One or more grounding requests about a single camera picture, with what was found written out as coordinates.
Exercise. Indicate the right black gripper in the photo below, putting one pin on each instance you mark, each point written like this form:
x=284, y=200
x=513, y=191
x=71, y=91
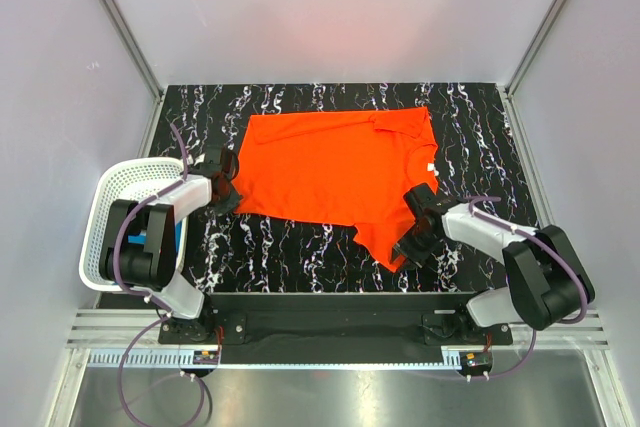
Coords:
x=414, y=258

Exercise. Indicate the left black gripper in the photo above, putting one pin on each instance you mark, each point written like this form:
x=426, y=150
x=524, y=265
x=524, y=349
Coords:
x=230, y=205

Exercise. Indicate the orange t-shirt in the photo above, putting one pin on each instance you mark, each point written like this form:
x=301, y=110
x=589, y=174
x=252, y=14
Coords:
x=348, y=168

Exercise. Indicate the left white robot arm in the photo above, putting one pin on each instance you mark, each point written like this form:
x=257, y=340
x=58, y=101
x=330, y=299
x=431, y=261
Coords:
x=138, y=250

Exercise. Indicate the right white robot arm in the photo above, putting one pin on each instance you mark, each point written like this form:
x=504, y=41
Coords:
x=546, y=282

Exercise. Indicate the white plastic laundry basket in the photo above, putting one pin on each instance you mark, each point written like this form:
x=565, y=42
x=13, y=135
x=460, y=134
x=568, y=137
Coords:
x=135, y=180

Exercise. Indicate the blue t-shirt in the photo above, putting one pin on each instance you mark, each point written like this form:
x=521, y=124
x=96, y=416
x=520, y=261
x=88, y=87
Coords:
x=139, y=239

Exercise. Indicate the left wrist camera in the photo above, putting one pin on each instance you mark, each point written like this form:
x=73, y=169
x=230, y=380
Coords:
x=209, y=164

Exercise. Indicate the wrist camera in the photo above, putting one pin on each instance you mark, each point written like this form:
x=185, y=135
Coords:
x=419, y=198
x=209, y=164

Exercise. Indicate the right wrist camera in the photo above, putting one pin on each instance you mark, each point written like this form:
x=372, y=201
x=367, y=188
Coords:
x=419, y=198

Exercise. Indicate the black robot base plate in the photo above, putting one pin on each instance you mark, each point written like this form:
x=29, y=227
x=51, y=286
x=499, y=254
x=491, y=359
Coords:
x=398, y=325

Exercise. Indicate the slotted cable duct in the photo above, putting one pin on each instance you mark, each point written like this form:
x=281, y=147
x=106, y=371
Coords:
x=430, y=360

